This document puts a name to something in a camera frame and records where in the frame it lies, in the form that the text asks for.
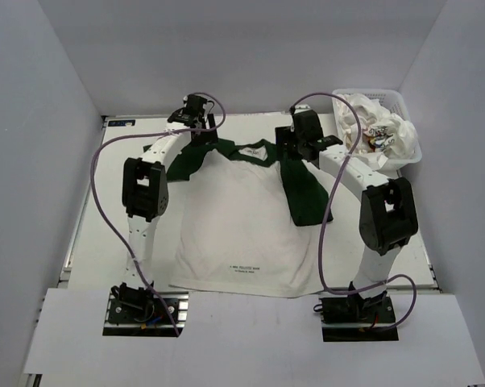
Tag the white printed t-shirt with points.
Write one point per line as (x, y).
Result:
(375, 129)

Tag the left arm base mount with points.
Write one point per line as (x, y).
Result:
(137, 312)

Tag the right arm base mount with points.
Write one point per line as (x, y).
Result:
(351, 320)

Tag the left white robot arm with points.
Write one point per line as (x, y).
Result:
(145, 193)

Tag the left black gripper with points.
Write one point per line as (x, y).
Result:
(210, 135)

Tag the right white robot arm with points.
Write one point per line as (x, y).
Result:
(387, 214)

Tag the white plastic basket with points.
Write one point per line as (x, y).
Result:
(403, 109)

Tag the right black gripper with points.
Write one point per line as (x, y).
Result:
(285, 135)

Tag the white green-sleeved t-shirt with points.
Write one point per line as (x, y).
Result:
(251, 221)

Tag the blue table label sticker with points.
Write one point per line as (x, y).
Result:
(121, 123)

